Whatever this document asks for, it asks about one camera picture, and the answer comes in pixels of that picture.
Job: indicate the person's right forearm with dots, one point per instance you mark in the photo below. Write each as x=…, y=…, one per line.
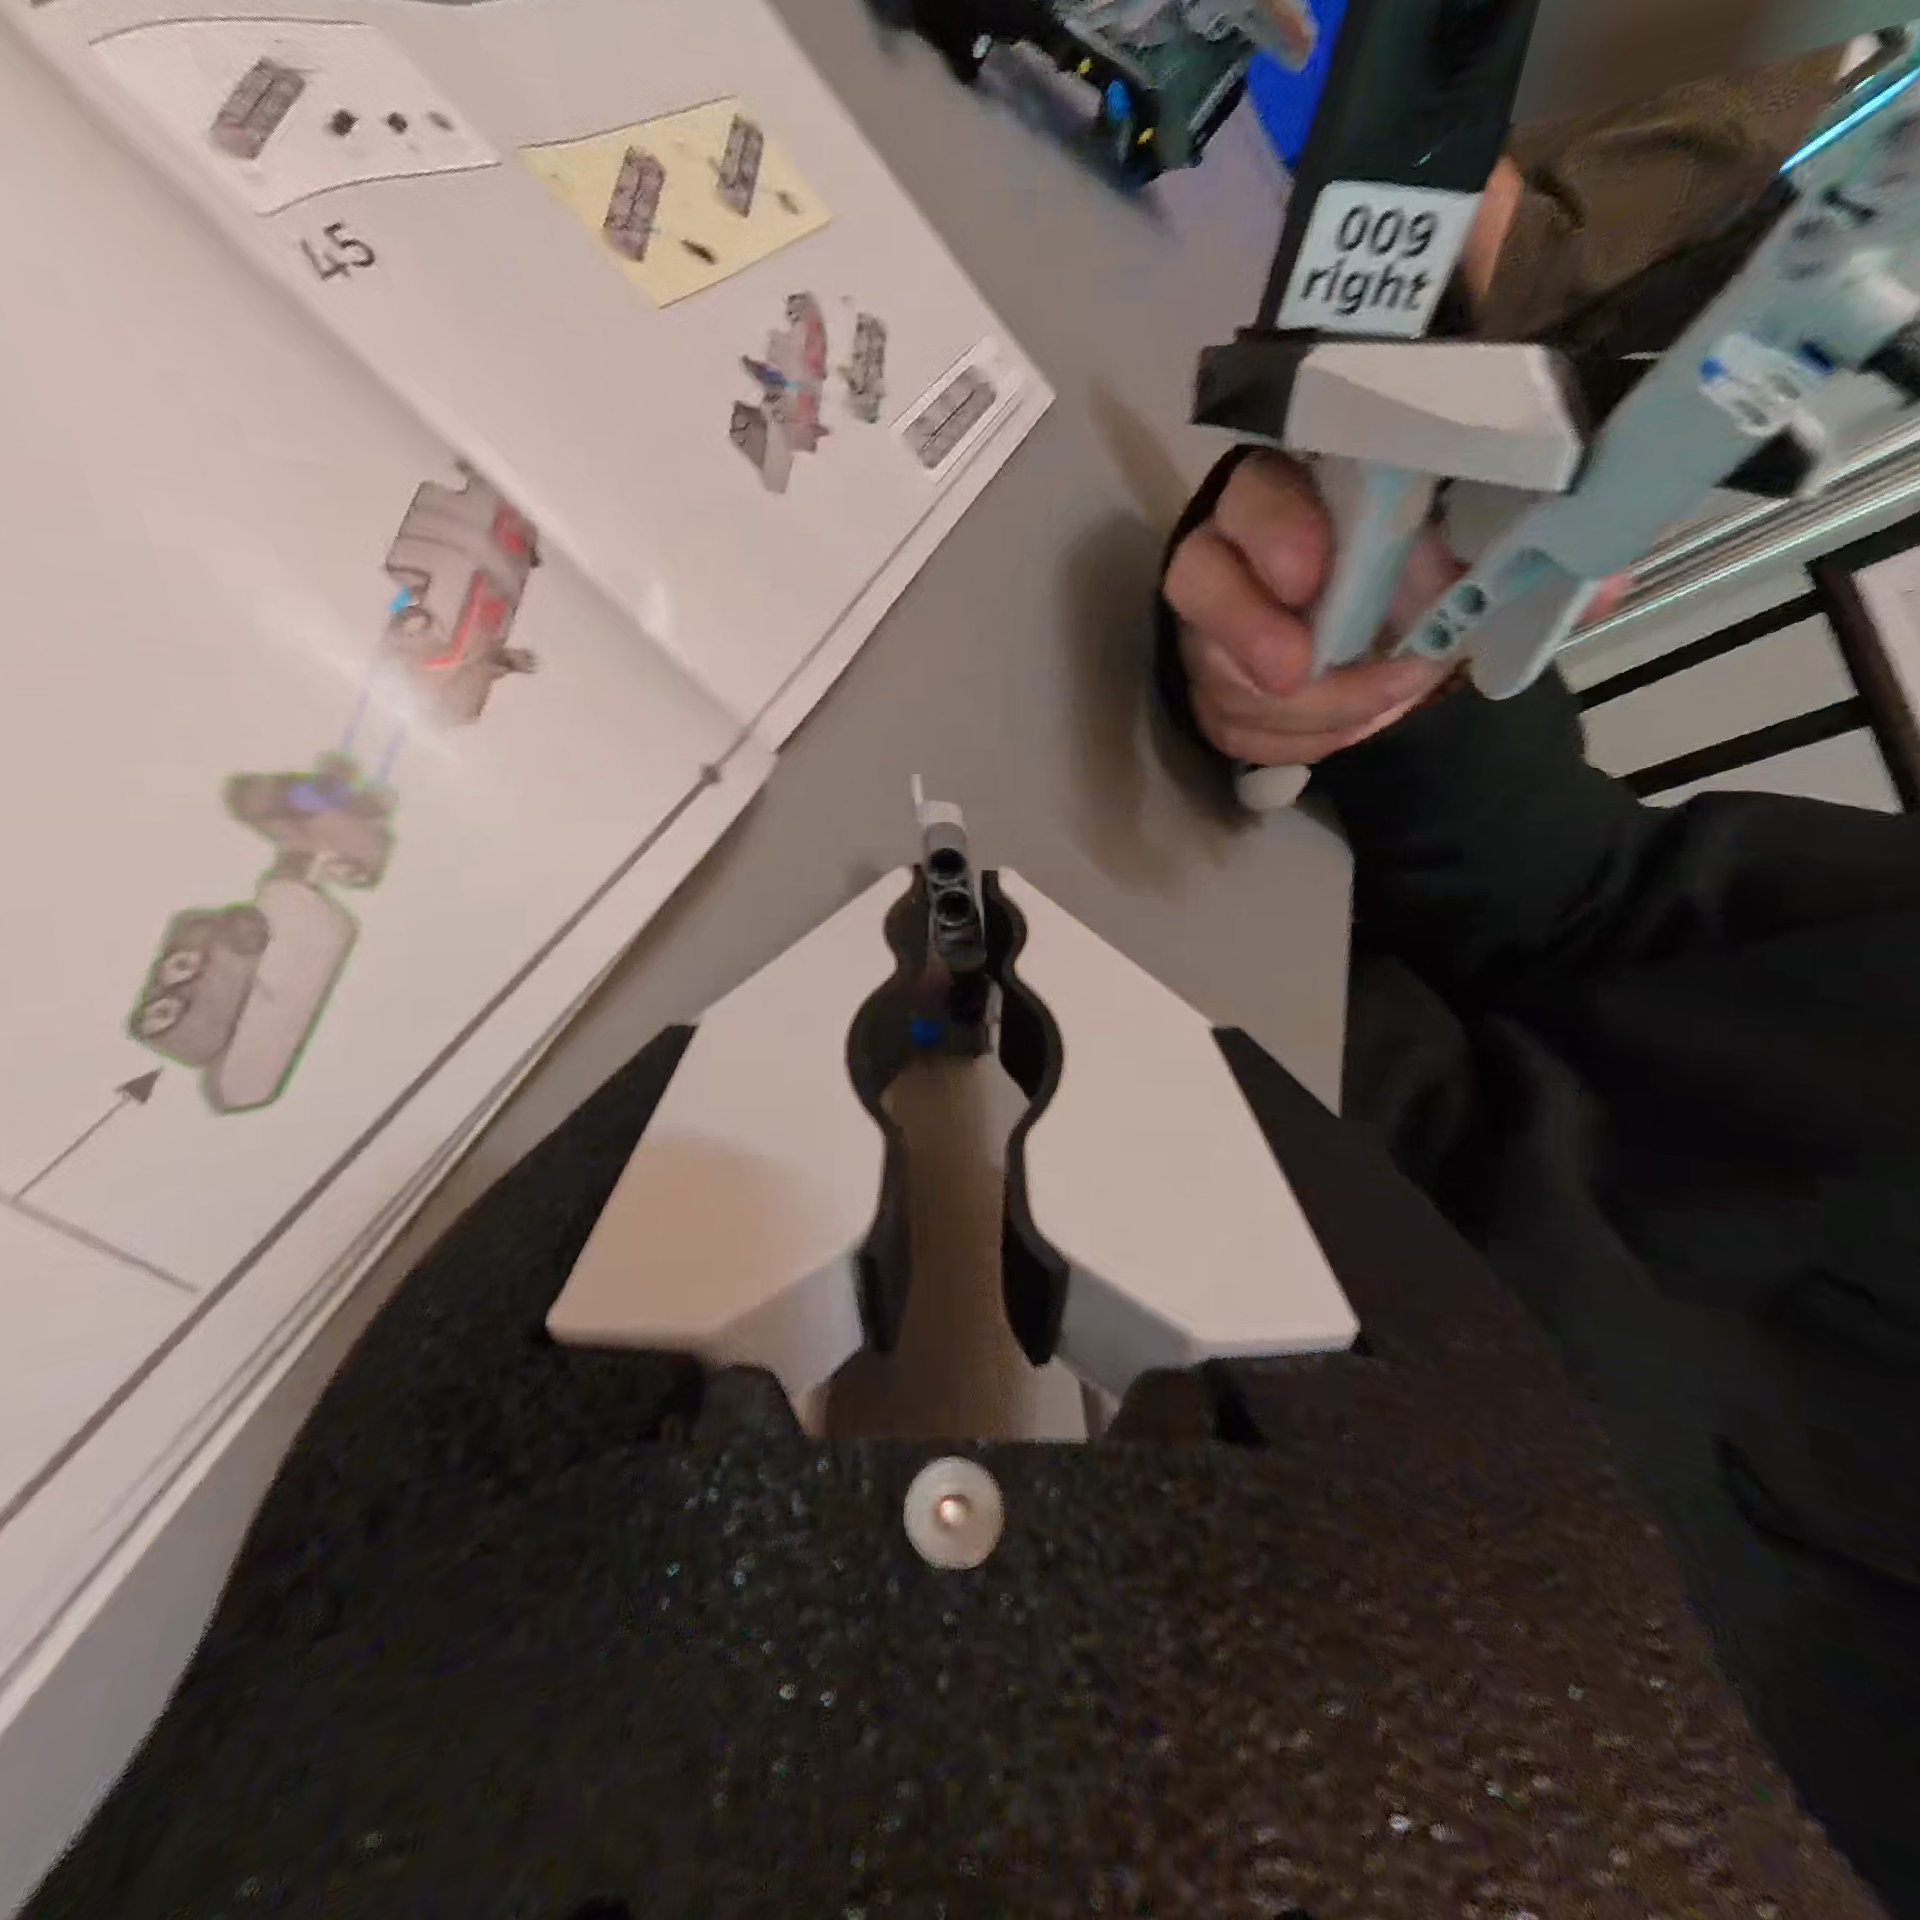
x=1501, y=841

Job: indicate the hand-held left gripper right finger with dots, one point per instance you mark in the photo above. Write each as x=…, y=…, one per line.
x=1201, y=1201

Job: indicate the person's right hand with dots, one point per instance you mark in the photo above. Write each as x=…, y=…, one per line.
x=1245, y=601

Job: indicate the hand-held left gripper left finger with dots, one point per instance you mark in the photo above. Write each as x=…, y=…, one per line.
x=721, y=1201

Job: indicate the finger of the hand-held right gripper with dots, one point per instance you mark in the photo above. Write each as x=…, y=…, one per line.
x=1424, y=405

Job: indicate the dark grey toy brick connector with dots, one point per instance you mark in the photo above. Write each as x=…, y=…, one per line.
x=953, y=902

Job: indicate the grey toy brick panel assembly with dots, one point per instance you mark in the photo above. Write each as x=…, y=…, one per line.
x=1651, y=436

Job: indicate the open instruction booklet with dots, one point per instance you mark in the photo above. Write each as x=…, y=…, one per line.
x=225, y=601

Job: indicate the grey desk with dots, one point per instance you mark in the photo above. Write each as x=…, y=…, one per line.
x=1021, y=630

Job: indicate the partly built toy truck chassis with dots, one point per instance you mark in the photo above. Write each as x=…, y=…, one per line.
x=1141, y=77

